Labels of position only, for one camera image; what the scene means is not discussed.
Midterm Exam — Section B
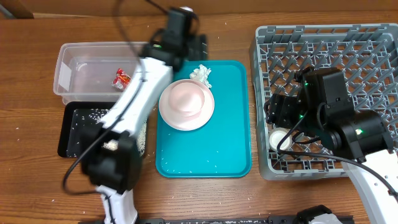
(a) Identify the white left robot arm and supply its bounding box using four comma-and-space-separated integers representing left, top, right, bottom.
76, 7, 199, 223

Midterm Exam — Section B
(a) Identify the pink bowl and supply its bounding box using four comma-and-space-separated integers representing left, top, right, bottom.
169, 82, 205, 116

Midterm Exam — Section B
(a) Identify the rice and food waste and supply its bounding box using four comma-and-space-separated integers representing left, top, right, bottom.
67, 108, 148, 156

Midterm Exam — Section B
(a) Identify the white tissue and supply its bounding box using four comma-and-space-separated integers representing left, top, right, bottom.
190, 64, 212, 89

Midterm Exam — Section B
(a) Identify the pink plate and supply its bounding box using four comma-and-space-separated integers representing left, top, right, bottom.
159, 79, 215, 131

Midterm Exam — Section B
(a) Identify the black plastic tray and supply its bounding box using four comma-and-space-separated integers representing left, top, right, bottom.
57, 101, 149, 159

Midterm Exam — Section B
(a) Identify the red foil snack wrapper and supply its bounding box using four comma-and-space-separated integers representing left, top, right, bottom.
112, 68, 131, 90

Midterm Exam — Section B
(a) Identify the cream paper cup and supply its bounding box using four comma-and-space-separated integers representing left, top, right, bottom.
269, 128, 293, 152

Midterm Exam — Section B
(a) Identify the grey dishwasher rack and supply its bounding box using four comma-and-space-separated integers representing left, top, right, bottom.
249, 24, 397, 180

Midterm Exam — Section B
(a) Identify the clear plastic container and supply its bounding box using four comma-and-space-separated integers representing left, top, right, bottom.
53, 42, 137, 104

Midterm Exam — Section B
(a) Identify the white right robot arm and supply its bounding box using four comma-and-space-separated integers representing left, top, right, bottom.
264, 67, 397, 223

